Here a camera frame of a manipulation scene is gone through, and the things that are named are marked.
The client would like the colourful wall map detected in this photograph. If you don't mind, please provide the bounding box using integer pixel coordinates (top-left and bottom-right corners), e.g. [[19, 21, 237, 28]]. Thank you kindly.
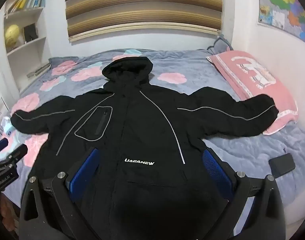
[[257, 0, 305, 46]]

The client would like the white bookshelf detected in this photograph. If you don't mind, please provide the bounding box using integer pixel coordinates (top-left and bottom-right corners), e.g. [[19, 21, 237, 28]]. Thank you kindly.
[[0, 0, 52, 93]]

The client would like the black hooded jacket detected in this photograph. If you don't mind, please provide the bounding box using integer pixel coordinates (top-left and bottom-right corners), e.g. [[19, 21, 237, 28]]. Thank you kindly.
[[11, 56, 279, 240]]

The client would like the yellow globe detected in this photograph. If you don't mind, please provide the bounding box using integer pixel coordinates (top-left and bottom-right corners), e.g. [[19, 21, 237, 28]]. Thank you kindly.
[[4, 24, 20, 52]]

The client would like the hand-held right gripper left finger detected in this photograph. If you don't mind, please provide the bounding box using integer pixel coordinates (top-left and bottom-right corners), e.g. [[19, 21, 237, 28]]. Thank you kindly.
[[19, 147, 103, 240]]

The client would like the grey slim object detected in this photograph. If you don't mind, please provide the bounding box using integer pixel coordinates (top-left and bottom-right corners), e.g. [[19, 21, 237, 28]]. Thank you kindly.
[[26, 62, 51, 78]]

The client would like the grey pillow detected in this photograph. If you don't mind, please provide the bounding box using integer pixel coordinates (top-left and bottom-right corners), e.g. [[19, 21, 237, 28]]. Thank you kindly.
[[207, 36, 234, 55]]

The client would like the pink pillow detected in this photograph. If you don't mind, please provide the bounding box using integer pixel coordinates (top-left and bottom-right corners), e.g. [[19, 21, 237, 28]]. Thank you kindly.
[[206, 50, 299, 136]]

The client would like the black flat device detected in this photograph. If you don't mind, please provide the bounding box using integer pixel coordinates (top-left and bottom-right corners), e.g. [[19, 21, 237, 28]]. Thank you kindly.
[[268, 153, 296, 179]]

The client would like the light blue packet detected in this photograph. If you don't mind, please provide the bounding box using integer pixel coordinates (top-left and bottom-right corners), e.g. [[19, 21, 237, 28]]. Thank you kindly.
[[0, 116, 20, 140]]

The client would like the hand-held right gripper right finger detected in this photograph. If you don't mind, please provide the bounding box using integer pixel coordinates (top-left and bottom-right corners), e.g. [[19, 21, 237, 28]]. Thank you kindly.
[[202, 147, 286, 240]]

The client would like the striped window blind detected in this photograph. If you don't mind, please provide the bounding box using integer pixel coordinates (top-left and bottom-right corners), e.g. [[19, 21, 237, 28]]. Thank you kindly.
[[65, 0, 223, 42]]

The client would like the grey floral blanket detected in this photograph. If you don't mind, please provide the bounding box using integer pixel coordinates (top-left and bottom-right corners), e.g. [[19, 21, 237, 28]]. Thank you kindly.
[[0, 47, 305, 228]]

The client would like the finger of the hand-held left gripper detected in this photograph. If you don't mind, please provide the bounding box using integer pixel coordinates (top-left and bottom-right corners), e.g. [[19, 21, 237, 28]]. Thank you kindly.
[[0, 139, 9, 156], [0, 144, 28, 167]]

